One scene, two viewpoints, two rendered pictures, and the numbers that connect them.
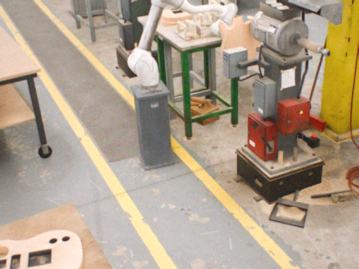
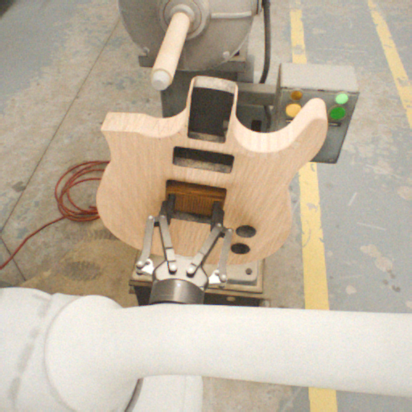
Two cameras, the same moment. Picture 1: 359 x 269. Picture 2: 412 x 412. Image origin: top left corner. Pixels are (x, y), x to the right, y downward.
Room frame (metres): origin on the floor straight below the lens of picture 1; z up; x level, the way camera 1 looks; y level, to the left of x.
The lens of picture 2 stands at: (4.45, -0.31, 1.57)
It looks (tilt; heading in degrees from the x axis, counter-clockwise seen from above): 49 degrees down; 209
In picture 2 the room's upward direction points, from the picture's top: straight up
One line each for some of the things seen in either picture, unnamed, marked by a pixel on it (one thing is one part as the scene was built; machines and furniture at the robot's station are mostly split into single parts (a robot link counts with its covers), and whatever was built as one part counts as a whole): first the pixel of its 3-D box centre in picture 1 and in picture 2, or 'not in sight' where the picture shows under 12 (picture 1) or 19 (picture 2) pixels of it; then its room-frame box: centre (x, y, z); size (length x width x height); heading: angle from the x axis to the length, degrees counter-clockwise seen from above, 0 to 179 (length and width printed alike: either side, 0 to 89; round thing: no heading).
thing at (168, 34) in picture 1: (197, 70); not in sight; (4.74, -0.24, 0.55); 0.62 x 0.58 x 0.76; 23
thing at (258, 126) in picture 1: (261, 132); not in sight; (3.53, -0.66, 0.49); 0.25 x 0.12 x 0.37; 23
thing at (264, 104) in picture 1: (264, 79); (257, 90); (3.54, -0.66, 0.93); 0.15 x 0.10 x 0.55; 23
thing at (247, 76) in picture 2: (263, 65); (245, 74); (3.61, -0.67, 1.02); 0.13 x 0.04 x 0.04; 23
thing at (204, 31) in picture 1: (202, 27); not in sight; (4.71, -0.31, 0.98); 0.27 x 0.16 x 0.09; 20
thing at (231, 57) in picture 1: (242, 68); (294, 107); (3.64, -0.52, 0.99); 0.24 x 0.21 x 0.26; 23
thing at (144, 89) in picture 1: (150, 86); not in sight; (4.02, 0.19, 0.73); 0.22 x 0.18 x 0.06; 15
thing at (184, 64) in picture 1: (186, 96); not in sight; (4.39, -0.12, 0.45); 0.05 x 0.05 x 0.90; 23
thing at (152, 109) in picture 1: (152, 125); not in sight; (4.04, 0.20, 0.35); 0.28 x 0.28 x 0.70; 15
